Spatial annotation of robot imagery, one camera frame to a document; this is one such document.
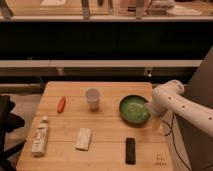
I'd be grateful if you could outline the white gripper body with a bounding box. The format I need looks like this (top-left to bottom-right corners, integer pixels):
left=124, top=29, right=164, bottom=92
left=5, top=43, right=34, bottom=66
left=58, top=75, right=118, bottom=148
left=145, top=100, right=167, bottom=117

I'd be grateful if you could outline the green ceramic bowl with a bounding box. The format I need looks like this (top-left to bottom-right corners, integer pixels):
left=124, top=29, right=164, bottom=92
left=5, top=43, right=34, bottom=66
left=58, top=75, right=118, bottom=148
left=119, top=95, right=150, bottom=125

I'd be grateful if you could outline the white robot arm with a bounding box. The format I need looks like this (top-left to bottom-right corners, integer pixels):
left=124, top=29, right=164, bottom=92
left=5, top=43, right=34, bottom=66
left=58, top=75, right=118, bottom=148
left=145, top=80, right=213, bottom=137

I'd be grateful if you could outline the black remote control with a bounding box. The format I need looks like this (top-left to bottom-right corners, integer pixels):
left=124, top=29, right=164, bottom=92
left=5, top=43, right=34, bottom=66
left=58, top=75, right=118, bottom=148
left=125, top=138, right=136, bottom=165

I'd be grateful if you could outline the white plastic cup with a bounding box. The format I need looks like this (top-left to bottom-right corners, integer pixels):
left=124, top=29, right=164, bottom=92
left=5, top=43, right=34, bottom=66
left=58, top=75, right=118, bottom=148
left=85, top=88, right=100, bottom=110

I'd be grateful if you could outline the orange carrot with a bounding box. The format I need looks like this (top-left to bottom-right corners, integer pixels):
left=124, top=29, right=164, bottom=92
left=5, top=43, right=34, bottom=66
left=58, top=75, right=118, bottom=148
left=57, top=96, right=66, bottom=113

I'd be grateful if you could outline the white tube bottle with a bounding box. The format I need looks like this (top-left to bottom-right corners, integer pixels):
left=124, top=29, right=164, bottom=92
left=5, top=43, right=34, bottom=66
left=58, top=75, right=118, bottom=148
left=31, top=116, right=49, bottom=157

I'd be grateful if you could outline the black chair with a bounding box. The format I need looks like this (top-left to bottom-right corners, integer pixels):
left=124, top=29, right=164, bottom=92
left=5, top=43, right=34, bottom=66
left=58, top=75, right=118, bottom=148
left=0, top=95, right=25, bottom=171

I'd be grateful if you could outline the black cable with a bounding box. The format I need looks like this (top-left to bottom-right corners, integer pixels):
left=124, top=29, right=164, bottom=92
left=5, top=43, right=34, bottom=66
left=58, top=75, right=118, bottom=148
left=161, top=113, right=193, bottom=171

